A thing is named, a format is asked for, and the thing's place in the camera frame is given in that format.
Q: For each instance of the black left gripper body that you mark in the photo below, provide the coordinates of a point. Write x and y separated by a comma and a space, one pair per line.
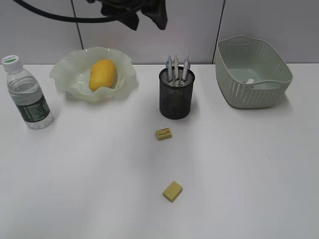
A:
116, 7

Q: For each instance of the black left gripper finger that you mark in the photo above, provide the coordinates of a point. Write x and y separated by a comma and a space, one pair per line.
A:
159, 17
130, 19

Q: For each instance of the blue white pen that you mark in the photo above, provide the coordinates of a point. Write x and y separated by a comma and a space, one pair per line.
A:
169, 68

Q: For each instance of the beige white pen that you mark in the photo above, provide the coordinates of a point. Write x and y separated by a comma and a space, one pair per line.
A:
176, 68

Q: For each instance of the grey grip pen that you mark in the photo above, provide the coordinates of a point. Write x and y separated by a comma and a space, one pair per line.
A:
186, 67

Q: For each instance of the yellow mango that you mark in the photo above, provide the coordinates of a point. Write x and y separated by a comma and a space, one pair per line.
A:
103, 74

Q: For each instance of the yellow eraser printed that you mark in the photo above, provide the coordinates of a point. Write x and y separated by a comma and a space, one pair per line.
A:
164, 133

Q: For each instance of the clear water bottle green label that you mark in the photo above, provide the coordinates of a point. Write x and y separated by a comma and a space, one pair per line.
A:
27, 94

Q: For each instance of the yellow eraser front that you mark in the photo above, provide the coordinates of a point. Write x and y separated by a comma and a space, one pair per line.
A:
172, 191

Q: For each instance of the frosted green wavy plate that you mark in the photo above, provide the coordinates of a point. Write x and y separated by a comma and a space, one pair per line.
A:
72, 73

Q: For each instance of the black mesh pen holder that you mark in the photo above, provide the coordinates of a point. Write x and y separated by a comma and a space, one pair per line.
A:
175, 96

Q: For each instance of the light green plastic basket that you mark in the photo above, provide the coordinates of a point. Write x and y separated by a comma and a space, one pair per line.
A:
240, 58

